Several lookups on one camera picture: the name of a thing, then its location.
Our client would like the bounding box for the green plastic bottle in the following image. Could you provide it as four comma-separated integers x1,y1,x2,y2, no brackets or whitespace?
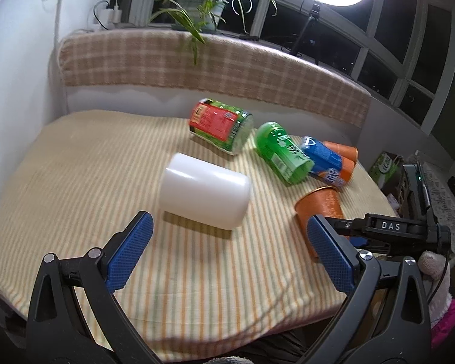
255,122,314,185

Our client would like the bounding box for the white plastic cup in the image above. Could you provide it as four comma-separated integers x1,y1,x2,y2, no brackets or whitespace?
159,153,251,230

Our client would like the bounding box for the black light tripod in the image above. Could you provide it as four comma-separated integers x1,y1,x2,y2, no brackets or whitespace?
289,1,320,57

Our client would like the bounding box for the grapefruit label clear bottle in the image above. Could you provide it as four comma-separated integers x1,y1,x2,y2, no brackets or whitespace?
189,99,254,155

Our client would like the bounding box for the brown plaid blanket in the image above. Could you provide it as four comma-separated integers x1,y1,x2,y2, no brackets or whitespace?
58,30,372,127

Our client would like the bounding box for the green white paper bag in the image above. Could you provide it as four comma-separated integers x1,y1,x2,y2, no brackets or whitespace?
368,151,403,189

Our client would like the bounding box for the plain orange paper cup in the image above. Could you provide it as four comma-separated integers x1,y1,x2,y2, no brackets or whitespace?
323,140,358,163

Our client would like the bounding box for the white power strip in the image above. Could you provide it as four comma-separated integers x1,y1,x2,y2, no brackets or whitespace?
93,6,122,30

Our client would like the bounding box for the orange patterned paper cup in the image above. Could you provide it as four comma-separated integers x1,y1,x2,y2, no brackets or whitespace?
294,186,344,261

